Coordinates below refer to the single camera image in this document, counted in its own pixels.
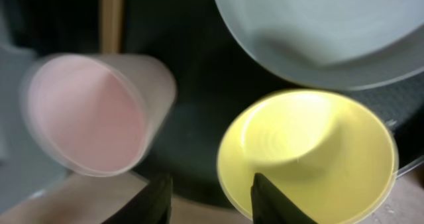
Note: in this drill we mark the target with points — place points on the grey round plate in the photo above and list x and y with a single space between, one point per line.
330 44

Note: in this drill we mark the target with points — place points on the yellow bowl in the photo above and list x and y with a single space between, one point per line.
329 154

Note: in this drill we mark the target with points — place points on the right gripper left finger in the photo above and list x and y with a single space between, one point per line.
151 205

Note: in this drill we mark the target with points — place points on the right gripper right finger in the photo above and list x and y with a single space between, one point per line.
271 206

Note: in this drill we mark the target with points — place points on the pink plastic cup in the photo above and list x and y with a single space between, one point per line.
97 114

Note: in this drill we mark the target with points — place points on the round black serving tray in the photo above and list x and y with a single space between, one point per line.
216 80

